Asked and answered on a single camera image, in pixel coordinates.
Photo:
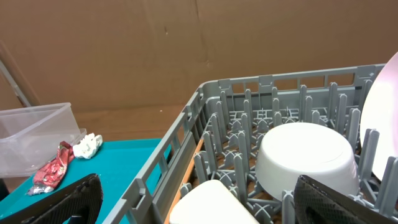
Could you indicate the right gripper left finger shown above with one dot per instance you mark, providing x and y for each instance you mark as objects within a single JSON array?
[{"x": 79, "y": 202}]

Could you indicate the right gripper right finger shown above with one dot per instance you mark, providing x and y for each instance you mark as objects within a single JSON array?
[{"x": 316, "y": 203}]

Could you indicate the red foil snack wrapper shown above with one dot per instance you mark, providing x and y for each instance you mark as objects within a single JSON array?
[{"x": 48, "y": 177}]

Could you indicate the white round bowl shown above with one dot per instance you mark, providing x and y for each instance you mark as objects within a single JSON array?
[{"x": 293, "y": 149}]

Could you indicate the white napkin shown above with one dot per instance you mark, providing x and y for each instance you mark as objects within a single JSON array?
[{"x": 88, "y": 146}]

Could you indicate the wooden chopstick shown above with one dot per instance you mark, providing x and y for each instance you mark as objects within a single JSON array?
[{"x": 185, "y": 179}]

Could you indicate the white paper cup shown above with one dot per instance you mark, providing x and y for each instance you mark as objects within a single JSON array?
[{"x": 210, "y": 202}]

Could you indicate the pink round plate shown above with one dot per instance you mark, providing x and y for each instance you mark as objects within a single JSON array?
[{"x": 380, "y": 113}]

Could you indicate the grey dishwasher rack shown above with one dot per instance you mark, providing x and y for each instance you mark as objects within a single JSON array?
[{"x": 232, "y": 116}]

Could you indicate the teal serving tray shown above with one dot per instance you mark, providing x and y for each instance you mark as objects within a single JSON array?
[{"x": 116, "y": 163}]

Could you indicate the clear plastic storage bin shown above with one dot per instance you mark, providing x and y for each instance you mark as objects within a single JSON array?
[{"x": 30, "y": 137}]

